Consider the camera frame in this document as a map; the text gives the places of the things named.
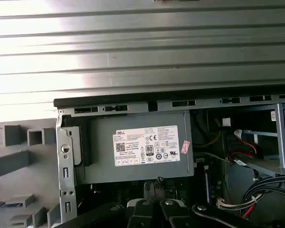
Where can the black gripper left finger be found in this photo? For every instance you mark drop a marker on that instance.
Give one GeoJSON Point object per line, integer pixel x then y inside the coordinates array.
{"type": "Point", "coordinates": [142, 213]}

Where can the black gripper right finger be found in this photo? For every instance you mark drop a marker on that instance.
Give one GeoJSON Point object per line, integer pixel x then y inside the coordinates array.
{"type": "Point", "coordinates": [173, 213]}

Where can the green motherboard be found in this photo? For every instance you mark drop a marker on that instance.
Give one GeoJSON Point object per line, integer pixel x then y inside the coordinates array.
{"type": "Point", "coordinates": [180, 190]}

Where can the white power supply label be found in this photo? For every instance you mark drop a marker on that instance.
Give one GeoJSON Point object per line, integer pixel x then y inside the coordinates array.
{"type": "Point", "coordinates": [133, 161]}

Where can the pink sticker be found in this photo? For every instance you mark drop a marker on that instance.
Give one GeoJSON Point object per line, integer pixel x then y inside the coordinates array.
{"type": "Point", "coordinates": [186, 146]}

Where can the grey power supply unit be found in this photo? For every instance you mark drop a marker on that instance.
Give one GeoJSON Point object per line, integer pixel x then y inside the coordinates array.
{"type": "Point", "coordinates": [97, 154]}

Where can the black PC case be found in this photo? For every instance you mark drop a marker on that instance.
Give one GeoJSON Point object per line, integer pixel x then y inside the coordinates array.
{"type": "Point", "coordinates": [66, 166]}

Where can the grey parts rack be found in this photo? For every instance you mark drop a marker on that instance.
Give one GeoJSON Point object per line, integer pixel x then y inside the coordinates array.
{"type": "Point", "coordinates": [14, 180]}

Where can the grey drive cage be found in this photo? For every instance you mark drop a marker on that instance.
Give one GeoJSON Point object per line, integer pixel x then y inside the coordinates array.
{"type": "Point", "coordinates": [281, 133]}

